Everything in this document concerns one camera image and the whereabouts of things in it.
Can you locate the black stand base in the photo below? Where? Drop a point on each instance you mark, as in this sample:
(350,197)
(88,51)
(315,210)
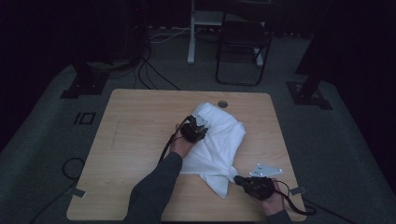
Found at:
(306,96)
(85,85)

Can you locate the black folding chair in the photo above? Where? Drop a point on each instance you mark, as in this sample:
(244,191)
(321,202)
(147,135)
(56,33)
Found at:
(244,34)

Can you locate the person's left hand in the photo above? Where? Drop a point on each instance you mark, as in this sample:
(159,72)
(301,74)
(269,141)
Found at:
(180,146)

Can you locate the dark equipment rack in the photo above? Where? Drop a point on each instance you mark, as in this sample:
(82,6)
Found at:
(134,31)

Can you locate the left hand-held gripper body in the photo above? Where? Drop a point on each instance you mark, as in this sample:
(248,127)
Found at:
(189,132)

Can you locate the grey table grommet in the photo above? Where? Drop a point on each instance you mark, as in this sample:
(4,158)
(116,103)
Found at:
(223,104)

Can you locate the grey tape piece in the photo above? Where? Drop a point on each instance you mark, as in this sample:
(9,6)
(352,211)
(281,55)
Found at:
(298,190)
(76,192)

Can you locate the white desk frame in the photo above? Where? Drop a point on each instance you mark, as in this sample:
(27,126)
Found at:
(191,40)

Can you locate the white skirt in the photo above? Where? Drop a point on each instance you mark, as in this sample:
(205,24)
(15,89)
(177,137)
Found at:
(218,146)

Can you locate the person's right hand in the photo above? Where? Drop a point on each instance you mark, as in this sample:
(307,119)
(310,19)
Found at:
(274,203)

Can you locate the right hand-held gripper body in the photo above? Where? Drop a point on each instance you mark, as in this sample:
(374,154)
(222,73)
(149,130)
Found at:
(261,188)

